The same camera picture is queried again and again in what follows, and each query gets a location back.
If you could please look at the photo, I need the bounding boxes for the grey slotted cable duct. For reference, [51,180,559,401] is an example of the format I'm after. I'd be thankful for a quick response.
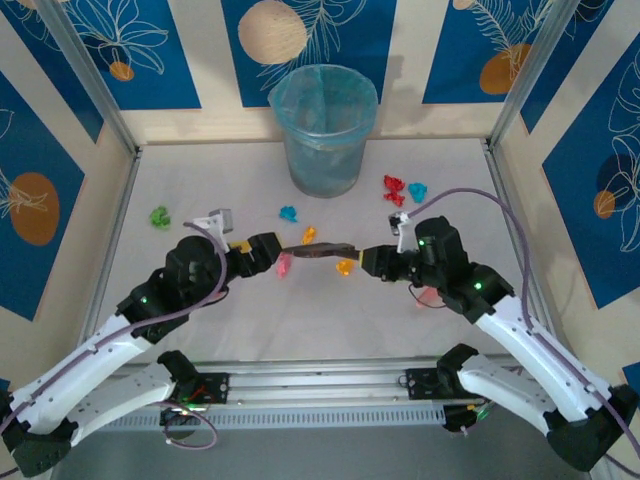
[99,403,446,432]

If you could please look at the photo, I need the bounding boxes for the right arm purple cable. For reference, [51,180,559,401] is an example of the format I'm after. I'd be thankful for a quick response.
[399,187,640,476]

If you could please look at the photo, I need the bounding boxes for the trash bin with blue bag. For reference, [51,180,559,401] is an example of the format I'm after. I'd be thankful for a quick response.
[268,64,380,199]

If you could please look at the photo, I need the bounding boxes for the dark hand brush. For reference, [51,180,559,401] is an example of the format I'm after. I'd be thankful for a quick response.
[285,241,360,262]

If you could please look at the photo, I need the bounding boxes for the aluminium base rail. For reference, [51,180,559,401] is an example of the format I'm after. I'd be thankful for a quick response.
[74,352,506,414]

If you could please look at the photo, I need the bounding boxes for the aluminium table side rail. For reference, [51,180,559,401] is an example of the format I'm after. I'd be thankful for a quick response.
[79,149,144,331]
[482,139,551,331]

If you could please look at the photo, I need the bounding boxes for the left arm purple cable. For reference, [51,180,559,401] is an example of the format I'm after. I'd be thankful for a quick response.
[0,219,232,476]

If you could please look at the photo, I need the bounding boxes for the black base electronics module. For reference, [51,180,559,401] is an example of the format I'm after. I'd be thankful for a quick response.
[159,402,211,441]
[442,402,495,436]

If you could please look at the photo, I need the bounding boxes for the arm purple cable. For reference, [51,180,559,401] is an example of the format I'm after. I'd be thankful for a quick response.
[0,219,232,476]
[399,187,640,476]

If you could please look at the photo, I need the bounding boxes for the aluminium frame post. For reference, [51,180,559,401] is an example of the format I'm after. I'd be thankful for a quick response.
[37,0,142,157]
[487,0,586,149]

